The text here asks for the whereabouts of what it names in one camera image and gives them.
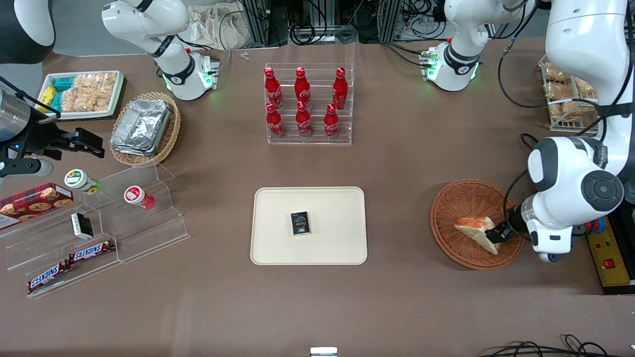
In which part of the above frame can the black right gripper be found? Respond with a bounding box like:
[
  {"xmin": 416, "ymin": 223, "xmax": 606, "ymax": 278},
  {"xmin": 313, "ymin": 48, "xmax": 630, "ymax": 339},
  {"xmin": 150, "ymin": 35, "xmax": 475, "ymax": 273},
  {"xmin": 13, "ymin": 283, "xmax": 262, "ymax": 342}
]
[{"xmin": 9, "ymin": 107, "xmax": 106, "ymax": 162}]

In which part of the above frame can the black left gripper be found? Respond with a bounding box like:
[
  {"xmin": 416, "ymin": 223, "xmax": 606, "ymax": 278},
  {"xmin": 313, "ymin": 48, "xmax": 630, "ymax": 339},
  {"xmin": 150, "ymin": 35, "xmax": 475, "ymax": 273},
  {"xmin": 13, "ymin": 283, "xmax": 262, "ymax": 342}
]
[{"xmin": 485, "ymin": 202, "xmax": 529, "ymax": 244}]

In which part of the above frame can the triangular sandwich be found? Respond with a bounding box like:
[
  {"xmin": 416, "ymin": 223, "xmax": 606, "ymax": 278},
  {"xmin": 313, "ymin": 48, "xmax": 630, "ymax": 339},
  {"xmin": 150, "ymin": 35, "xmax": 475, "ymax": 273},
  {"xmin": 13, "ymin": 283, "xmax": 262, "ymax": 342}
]
[{"xmin": 454, "ymin": 216, "xmax": 502, "ymax": 256}]

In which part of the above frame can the right arm base connector board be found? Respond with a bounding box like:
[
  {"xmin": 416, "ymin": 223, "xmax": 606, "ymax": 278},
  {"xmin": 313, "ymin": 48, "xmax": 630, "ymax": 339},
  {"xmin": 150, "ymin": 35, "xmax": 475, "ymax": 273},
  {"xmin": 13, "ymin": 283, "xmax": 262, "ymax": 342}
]
[{"xmin": 200, "ymin": 54, "xmax": 222, "ymax": 91}]

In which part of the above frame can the left arm base connector board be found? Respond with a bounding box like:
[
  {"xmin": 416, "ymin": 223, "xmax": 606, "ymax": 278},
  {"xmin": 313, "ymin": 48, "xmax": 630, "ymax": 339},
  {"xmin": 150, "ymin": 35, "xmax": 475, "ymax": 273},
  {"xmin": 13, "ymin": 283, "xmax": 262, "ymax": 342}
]
[{"xmin": 420, "ymin": 47, "xmax": 443, "ymax": 81}]

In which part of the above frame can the brown wicker basket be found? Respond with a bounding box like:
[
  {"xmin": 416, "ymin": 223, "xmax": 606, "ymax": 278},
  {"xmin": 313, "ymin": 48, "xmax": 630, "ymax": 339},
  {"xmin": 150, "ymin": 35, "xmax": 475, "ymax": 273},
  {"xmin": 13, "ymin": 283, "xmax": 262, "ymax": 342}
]
[{"xmin": 430, "ymin": 178, "xmax": 525, "ymax": 271}]

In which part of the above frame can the white snack tray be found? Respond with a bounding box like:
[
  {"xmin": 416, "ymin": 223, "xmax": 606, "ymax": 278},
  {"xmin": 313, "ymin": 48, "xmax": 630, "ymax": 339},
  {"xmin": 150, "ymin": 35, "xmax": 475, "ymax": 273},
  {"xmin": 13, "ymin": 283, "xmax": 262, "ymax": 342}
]
[{"xmin": 37, "ymin": 70, "xmax": 125, "ymax": 121}]

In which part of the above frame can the light wicker basket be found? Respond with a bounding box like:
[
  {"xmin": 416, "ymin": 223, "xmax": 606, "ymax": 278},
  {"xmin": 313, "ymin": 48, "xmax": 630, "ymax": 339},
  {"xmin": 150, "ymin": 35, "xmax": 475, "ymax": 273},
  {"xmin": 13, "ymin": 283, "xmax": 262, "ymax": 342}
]
[{"xmin": 109, "ymin": 91, "xmax": 182, "ymax": 167}]

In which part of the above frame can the cream plastic tray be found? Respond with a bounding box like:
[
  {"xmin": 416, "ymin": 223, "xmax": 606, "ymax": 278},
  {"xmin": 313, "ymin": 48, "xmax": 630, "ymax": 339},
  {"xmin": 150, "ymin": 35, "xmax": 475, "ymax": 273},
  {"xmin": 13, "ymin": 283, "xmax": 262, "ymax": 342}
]
[{"xmin": 250, "ymin": 186, "xmax": 368, "ymax": 266}]

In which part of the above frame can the green lid drink bottle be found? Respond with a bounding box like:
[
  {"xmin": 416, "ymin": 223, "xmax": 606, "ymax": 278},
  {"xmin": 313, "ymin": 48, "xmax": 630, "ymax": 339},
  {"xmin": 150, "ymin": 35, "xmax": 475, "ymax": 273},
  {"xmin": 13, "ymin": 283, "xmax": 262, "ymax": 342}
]
[{"xmin": 64, "ymin": 169, "xmax": 103, "ymax": 195}]

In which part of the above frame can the clear bag of crackers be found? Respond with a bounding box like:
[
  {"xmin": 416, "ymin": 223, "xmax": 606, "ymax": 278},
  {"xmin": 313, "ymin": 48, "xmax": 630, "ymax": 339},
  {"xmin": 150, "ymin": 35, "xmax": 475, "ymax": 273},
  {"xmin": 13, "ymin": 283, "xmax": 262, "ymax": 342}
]
[
  {"xmin": 60, "ymin": 88, "xmax": 80, "ymax": 113},
  {"xmin": 97, "ymin": 72, "xmax": 118, "ymax": 95},
  {"xmin": 74, "ymin": 73, "xmax": 100, "ymax": 93},
  {"xmin": 77, "ymin": 92, "xmax": 111, "ymax": 113}
]

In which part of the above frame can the stack of foil containers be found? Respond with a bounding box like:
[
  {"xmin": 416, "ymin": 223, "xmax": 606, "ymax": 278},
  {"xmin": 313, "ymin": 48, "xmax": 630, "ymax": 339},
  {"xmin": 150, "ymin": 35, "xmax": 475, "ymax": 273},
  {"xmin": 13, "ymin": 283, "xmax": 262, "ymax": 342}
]
[{"xmin": 110, "ymin": 98, "xmax": 172, "ymax": 157}]

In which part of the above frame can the red lid drink bottle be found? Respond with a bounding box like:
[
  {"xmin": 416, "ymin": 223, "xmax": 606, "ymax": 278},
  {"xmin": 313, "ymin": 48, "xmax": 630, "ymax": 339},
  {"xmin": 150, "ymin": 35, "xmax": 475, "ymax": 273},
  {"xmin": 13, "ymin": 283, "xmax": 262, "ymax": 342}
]
[{"xmin": 124, "ymin": 185, "xmax": 156, "ymax": 211}]

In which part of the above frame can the red cookie box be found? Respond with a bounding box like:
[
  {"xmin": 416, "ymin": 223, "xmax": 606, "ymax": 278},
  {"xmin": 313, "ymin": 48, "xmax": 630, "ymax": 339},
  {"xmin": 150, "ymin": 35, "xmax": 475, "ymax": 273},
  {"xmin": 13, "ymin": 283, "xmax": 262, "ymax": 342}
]
[{"xmin": 0, "ymin": 182, "xmax": 74, "ymax": 230}]

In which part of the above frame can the small black white box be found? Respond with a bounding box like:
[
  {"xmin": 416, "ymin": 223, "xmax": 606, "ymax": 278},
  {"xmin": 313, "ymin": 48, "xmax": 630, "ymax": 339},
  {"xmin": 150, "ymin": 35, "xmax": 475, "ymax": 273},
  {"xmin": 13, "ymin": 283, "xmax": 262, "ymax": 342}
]
[{"xmin": 70, "ymin": 212, "xmax": 94, "ymax": 240}]

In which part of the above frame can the yellow control panel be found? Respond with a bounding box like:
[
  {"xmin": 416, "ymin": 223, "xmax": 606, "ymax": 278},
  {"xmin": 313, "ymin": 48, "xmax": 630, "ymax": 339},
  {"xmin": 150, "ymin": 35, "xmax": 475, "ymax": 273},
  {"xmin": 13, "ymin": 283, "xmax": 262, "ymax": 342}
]
[{"xmin": 585, "ymin": 218, "xmax": 635, "ymax": 289}]

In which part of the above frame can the snickers chocolate bar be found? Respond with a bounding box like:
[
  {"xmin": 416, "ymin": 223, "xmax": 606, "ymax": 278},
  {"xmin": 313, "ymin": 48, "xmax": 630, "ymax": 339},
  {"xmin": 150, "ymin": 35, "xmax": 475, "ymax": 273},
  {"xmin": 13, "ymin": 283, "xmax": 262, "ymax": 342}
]
[
  {"xmin": 27, "ymin": 261, "xmax": 73, "ymax": 294},
  {"xmin": 68, "ymin": 239, "xmax": 116, "ymax": 264}
]

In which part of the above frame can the clear acrylic step shelf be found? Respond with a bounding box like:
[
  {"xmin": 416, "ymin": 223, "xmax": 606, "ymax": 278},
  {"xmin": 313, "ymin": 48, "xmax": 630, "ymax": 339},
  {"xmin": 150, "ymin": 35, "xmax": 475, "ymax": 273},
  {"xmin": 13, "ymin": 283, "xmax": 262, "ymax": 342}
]
[
  {"xmin": 0, "ymin": 197, "xmax": 121, "ymax": 299},
  {"xmin": 82, "ymin": 161, "xmax": 191, "ymax": 264}
]

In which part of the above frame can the black machine housing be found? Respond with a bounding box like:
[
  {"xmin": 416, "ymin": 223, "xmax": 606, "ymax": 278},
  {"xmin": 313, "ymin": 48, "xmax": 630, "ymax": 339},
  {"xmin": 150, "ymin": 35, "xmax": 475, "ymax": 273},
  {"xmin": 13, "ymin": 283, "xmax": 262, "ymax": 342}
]
[{"xmin": 585, "ymin": 198, "xmax": 635, "ymax": 296}]

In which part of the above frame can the bagged pastry snack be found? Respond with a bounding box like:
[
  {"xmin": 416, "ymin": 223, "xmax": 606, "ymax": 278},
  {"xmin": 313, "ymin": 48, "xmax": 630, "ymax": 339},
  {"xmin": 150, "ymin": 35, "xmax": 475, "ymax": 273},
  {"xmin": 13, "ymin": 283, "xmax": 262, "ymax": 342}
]
[
  {"xmin": 543, "ymin": 62, "xmax": 572, "ymax": 83},
  {"xmin": 574, "ymin": 77, "xmax": 598, "ymax": 100},
  {"xmin": 548, "ymin": 101, "xmax": 598, "ymax": 123},
  {"xmin": 543, "ymin": 82, "xmax": 578, "ymax": 103}
]

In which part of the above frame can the beige cloth bag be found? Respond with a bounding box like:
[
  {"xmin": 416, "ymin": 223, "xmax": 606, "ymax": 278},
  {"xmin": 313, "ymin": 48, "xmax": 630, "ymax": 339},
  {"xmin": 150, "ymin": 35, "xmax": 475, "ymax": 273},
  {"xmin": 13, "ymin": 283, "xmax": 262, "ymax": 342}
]
[{"xmin": 185, "ymin": 4, "xmax": 259, "ymax": 51}]

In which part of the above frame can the red cola bottle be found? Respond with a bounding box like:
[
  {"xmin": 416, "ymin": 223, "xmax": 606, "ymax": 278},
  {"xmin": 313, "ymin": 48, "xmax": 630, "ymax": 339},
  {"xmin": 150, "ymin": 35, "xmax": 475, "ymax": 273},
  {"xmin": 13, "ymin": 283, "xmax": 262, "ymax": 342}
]
[
  {"xmin": 332, "ymin": 67, "xmax": 349, "ymax": 111},
  {"xmin": 266, "ymin": 102, "xmax": 286, "ymax": 139},
  {"xmin": 323, "ymin": 103, "xmax": 340, "ymax": 140},
  {"xmin": 264, "ymin": 67, "xmax": 284, "ymax": 110},
  {"xmin": 295, "ymin": 67, "xmax": 312, "ymax": 111},
  {"xmin": 296, "ymin": 101, "xmax": 313, "ymax": 138}
]

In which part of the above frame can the small black snack pack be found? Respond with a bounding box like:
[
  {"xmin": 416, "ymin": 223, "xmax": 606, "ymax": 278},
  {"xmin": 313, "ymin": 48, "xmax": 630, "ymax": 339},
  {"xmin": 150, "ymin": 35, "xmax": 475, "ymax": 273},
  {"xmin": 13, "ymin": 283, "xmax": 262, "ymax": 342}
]
[{"xmin": 291, "ymin": 211, "xmax": 311, "ymax": 237}]

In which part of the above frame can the clear acrylic bottle rack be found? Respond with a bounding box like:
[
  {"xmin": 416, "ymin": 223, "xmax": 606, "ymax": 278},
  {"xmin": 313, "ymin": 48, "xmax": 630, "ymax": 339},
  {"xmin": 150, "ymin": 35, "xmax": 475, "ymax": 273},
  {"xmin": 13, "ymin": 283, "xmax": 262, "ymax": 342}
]
[{"xmin": 264, "ymin": 62, "xmax": 356, "ymax": 146}]

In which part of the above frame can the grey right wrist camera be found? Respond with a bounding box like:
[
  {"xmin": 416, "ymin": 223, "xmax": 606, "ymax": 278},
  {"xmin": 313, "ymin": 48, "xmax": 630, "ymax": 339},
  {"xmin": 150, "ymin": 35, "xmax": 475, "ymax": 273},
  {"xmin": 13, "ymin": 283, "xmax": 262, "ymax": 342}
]
[{"xmin": 0, "ymin": 158, "xmax": 54, "ymax": 187}]

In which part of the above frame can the white wire rack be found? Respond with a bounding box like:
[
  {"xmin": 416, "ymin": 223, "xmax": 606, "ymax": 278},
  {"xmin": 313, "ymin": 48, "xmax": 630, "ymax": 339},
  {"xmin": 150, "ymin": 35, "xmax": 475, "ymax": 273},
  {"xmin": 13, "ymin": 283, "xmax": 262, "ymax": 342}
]
[{"xmin": 538, "ymin": 54, "xmax": 610, "ymax": 134}]

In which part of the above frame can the black cables bundle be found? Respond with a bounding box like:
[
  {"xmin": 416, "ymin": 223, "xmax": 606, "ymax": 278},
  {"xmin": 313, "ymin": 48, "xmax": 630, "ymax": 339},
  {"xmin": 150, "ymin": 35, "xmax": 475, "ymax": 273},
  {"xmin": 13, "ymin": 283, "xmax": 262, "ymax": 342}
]
[{"xmin": 477, "ymin": 334, "xmax": 635, "ymax": 357}]

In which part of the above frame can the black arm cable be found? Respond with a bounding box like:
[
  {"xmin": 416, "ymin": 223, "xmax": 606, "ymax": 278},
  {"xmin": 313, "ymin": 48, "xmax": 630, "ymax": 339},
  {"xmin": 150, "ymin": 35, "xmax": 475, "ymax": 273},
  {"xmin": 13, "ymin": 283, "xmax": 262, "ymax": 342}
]
[{"xmin": 498, "ymin": 0, "xmax": 635, "ymax": 234}]

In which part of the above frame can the aluminium frame rack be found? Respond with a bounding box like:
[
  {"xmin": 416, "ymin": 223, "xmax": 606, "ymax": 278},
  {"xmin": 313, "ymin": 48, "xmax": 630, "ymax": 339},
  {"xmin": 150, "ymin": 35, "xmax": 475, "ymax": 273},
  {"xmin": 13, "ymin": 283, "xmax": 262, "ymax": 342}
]
[{"xmin": 237, "ymin": 0, "xmax": 447, "ymax": 46}]

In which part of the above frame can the coiled black cable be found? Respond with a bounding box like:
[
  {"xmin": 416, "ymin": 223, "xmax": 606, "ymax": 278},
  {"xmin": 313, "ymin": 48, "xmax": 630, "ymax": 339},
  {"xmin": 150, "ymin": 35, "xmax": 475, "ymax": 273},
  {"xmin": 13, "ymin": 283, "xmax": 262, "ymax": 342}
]
[{"xmin": 289, "ymin": 19, "xmax": 329, "ymax": 46}]

